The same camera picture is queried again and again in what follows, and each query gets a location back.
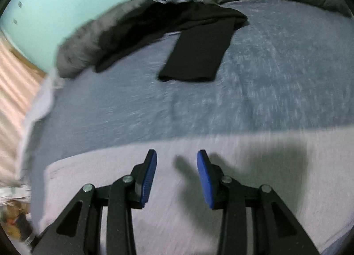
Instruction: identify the pale grey bedding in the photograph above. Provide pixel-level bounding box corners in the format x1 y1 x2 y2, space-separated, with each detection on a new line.
18 69 65 167

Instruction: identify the mixed floor clutter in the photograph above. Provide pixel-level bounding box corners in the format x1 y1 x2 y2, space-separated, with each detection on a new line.
0 186 31 243

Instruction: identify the bed with blue sheet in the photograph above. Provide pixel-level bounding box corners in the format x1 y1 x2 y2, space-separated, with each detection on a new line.
28 0 354 228

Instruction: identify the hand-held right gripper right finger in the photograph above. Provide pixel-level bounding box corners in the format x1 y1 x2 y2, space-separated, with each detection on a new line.
197 149 320 255

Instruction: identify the wooden window frame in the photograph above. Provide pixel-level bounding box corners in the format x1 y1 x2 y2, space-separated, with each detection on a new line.
6 39 49 78

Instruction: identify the grey sweatshirt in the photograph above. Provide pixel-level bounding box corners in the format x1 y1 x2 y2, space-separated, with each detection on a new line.
41 128 354 255

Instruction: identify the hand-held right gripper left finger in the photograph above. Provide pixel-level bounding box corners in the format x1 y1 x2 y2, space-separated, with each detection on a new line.
30 149 158 255

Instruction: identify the pink curtain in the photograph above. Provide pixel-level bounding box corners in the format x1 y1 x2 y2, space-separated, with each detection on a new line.
0 29 47 186

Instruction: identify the black garment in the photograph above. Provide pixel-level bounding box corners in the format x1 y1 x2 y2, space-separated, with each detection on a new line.
95 2 248 82

